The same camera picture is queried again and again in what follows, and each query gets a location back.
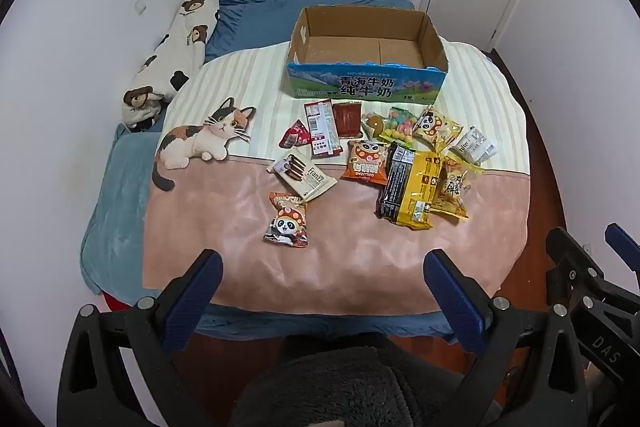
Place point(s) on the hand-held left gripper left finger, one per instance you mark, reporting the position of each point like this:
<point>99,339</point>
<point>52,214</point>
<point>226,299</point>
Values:
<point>192,299</point>

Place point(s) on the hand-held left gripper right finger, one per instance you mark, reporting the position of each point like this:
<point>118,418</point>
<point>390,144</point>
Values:
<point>457,302</point>

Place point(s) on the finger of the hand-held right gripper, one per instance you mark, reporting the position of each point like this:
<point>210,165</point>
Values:
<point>575,257</point>
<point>622,243</point>

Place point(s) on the yellow cracker packet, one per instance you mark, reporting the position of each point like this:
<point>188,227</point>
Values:
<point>454,194</point>

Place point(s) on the orange mushroom panda packet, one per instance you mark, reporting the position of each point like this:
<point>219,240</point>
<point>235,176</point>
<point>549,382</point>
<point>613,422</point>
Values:
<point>287,219</point>

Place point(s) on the black and yellow snack pack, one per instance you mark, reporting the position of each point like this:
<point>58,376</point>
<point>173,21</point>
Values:
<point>410,184</point>

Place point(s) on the white snack packet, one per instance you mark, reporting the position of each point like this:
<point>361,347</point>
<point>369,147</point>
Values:
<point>475,146</point>

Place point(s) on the white chocolate wafer packet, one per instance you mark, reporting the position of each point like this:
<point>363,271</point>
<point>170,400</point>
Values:
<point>302,177</point>

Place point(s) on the orange panda snack packet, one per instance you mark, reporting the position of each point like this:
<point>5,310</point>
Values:
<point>365,163</point>

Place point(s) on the yellow panda snack packet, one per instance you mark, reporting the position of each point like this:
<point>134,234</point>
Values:
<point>436,127</point>

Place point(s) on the colourful candy bag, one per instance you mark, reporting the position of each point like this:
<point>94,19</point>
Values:
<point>399,125</point>

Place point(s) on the red triangular snack packet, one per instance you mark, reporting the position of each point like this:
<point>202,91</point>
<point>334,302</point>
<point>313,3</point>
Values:
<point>296,134</point>

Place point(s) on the clear packet with orange egg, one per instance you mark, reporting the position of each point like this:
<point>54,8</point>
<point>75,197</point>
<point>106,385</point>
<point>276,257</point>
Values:
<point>373,125</point>

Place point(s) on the dark red snack packet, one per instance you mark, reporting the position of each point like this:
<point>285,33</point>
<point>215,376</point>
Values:
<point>346,119</point>

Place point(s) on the red and white sachet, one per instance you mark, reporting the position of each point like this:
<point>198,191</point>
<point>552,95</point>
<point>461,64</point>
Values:
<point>320,127</point>

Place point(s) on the blue printed cardboard box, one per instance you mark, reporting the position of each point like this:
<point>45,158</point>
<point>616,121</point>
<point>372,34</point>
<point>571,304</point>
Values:
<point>365,83</point>

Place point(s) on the red cloth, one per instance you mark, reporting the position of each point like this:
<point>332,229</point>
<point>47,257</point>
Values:
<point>117,303</point>

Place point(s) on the cat printed blanket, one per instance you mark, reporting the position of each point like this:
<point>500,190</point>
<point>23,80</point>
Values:
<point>350,252</point>

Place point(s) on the bear print bolster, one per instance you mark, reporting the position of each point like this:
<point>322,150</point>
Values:
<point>172,47</point>

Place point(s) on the blue bed sheet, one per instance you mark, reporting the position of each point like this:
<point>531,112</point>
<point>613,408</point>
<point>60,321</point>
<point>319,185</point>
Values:
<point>250,22</point>

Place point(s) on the white wall socket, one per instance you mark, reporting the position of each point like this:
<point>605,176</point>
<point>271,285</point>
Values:
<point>140,6</point>

